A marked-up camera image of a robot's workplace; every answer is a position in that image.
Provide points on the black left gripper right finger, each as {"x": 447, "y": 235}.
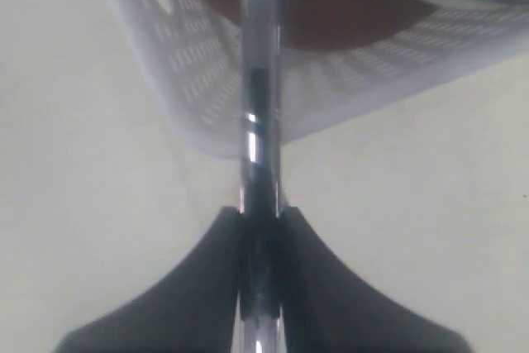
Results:
{"x": 328, "y": 308}

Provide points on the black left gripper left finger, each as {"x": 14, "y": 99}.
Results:
{"x": 192, "y": 309}

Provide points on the silver metal knife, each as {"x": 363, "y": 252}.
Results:
{"x": 260, "y": 193}

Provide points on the white perforated plastic basket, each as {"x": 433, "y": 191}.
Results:
{"x": 190, "y": 56}

